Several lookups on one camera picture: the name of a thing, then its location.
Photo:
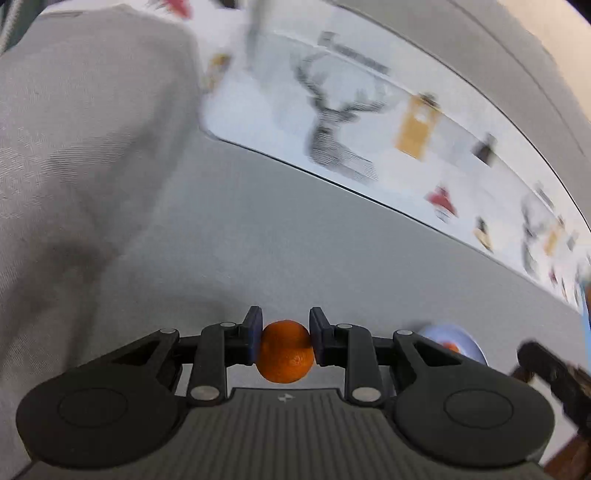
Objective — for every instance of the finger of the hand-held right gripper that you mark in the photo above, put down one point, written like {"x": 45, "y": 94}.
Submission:
{"x": 554, "y": 376}

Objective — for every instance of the deer printed white bedsheet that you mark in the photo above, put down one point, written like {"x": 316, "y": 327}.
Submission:
{"x": 277, "y": 115}

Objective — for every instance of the light blue plate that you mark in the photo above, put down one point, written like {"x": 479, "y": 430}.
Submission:
{"x": 438, "y": 333}

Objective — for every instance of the small orange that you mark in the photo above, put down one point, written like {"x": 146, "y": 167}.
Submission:
{"x": 450, "y": 347}
{"x": 285, "y": 353}

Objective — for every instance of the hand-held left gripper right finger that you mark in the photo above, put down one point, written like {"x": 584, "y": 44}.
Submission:
{"x": 316, "y": 334}

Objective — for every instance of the blue and brown object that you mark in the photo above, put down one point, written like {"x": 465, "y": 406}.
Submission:
{"x": 586, "y": 307}

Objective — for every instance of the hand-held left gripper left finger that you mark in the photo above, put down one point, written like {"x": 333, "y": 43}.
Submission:
{"x": 254, "y": 334}

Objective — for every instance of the grey blanket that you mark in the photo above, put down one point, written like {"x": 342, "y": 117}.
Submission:
{"x": 277, "y": 254}

